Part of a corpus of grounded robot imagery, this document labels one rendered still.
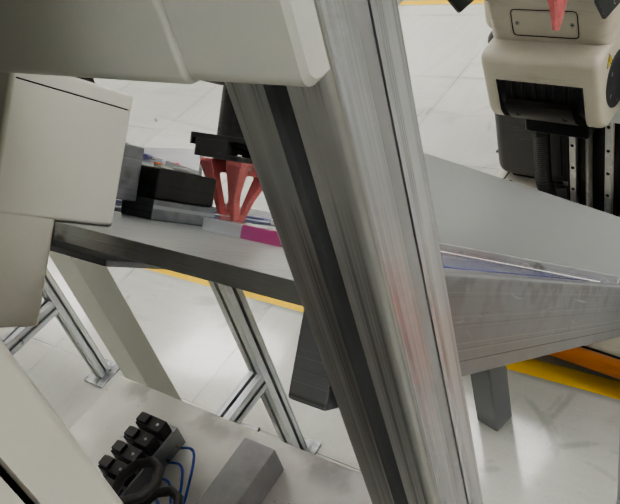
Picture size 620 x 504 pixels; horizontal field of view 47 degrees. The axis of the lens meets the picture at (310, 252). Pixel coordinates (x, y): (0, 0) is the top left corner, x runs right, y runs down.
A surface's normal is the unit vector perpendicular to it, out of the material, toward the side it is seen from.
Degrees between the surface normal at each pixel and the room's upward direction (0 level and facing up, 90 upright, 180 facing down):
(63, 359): 0
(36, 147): 90
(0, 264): 90
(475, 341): 90
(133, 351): 90
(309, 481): 0
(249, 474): 0
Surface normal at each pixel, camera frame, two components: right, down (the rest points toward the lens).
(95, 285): 0.88, 0.09
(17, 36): -0.52, 0.63
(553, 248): -0.24, -0.76
